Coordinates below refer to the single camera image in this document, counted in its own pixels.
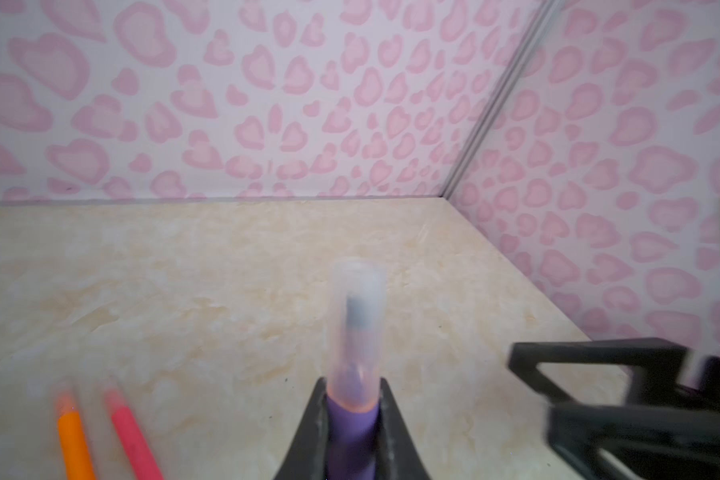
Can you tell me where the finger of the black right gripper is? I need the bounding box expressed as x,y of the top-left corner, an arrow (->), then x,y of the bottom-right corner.
506,338 -> 708,408
546,402 -> 720,479

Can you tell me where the small purple pen cap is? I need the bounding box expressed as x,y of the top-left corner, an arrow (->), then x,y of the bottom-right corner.
326,385 -> 379,479

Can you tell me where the clear pen cap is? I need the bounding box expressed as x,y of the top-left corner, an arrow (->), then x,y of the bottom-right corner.
326,259 -> 387,413

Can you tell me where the aluminium corner post right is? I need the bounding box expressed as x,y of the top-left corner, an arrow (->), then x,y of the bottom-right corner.
439,0 -> 565,200

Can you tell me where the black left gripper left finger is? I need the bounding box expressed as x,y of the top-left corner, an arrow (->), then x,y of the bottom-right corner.
273,377 -> 329,480

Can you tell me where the orange pen cap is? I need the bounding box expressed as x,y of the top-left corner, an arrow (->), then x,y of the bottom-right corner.
54,390 -> 97,480

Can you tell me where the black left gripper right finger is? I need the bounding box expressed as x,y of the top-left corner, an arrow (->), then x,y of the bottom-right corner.
374,378 -> 431,480

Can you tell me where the small pink pen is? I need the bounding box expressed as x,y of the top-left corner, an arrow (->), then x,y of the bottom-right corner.
103,387 -> 164,480

